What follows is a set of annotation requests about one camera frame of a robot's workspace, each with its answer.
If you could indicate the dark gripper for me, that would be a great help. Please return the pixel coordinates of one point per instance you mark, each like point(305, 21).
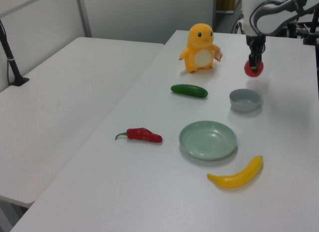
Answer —
point(255, 42)

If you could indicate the red apple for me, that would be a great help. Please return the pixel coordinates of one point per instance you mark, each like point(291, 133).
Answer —
point(259, 70)

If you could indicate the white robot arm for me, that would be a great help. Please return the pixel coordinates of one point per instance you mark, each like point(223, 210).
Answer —
point(274, 15)

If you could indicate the grey bowl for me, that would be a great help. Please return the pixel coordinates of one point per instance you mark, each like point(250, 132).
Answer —
point(244, 103)

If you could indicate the paper tag on plush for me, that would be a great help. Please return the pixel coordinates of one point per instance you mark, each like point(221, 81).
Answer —
point(218, 54)

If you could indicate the orange plush toy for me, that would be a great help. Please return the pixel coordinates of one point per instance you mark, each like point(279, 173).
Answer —
point(199, 42)

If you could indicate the yellow wooden cabinet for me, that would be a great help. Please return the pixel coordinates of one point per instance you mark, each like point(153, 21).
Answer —
point(225, 1)

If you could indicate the green cucumber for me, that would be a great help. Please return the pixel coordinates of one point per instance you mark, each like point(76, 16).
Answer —
point(189, 91)

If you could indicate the light green plate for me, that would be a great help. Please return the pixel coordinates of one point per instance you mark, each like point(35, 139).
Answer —
point(208, 140)

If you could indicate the yellow banana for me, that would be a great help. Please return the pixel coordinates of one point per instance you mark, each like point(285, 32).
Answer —
point(236, 179)

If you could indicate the red chili pepper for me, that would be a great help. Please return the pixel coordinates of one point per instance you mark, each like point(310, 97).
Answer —
point(143, 135)

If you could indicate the black camera stand pole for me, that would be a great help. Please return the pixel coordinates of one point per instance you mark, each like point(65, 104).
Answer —
point(311, 35)
point(11, 60)

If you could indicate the grey partition post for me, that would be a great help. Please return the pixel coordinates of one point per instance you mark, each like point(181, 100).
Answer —
point(83, 15)

